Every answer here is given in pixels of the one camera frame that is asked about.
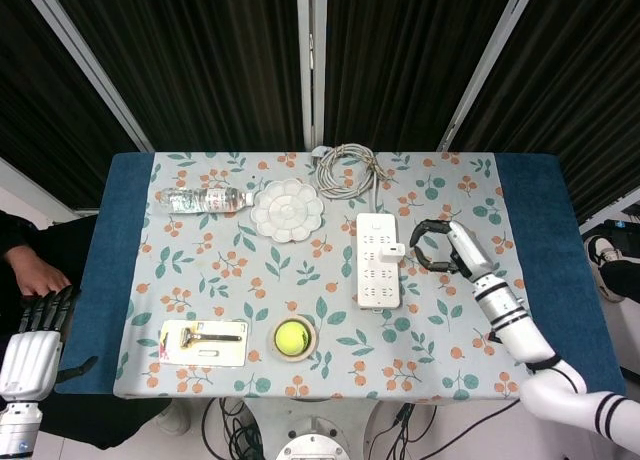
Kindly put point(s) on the white plug adapter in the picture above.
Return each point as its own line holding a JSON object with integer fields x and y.
{"x": 390, "y": 253}

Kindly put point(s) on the person in black clothes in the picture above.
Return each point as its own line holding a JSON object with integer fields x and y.
{"x": 30, "y": 235}

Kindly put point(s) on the black device with blue light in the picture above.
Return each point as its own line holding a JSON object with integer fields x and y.
{"x": 622, "y": 227}

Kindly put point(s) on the black and white sneaker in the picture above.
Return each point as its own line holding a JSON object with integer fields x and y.
{"x": 600, "y": 250}

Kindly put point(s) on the white flower paint palette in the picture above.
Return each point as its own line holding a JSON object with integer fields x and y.
{"x": 287, "y": 211}

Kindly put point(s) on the blue table cover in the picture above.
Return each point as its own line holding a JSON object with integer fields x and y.
{"x": 120, "y": 230}

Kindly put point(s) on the razor in blister pack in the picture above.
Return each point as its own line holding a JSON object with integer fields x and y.
{"x": 210, "y": 352}

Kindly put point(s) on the white frame post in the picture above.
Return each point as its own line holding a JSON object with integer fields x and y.
{"x": 311, "y": 55}
{"x": 485, "y": 65}
{"x": 90, "y": 65}

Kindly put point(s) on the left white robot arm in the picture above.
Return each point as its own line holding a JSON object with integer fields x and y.
{"x": 17, "y": 430}

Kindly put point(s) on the white power strip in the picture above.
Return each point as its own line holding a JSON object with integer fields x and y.
{"x": 377, "y": 285}

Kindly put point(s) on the yellow tennis ball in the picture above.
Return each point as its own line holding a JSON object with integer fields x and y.
{"x": 292, "y": 337}

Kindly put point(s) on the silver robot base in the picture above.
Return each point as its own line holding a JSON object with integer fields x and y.
{"x": 312, "y": 440}

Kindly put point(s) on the clear plastic water bottle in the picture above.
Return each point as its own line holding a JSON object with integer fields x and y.
{"x": 195, "y": 200}

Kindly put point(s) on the black trouser leg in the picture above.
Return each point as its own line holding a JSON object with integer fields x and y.
{"x": 625, "y": 277}

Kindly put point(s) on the black pleated curtain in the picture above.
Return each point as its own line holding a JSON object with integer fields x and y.
{"x": 200, "y": 55}
{"x": 410, "y": 55}
{"x": 575, "y": 105}
{"x": 40, "y": 130}

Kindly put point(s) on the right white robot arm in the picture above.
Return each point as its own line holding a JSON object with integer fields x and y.
{"x": 520, "y": 335}

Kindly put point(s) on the floral patterned tablecloth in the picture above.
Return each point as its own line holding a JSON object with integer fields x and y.
{"x": 300, "y": 260}

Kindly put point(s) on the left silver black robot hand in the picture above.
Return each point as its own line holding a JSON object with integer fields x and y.
{"x": 30, "y": 365}

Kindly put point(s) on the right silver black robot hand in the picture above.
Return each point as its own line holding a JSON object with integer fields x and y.
{"x": 470, "y": 250}

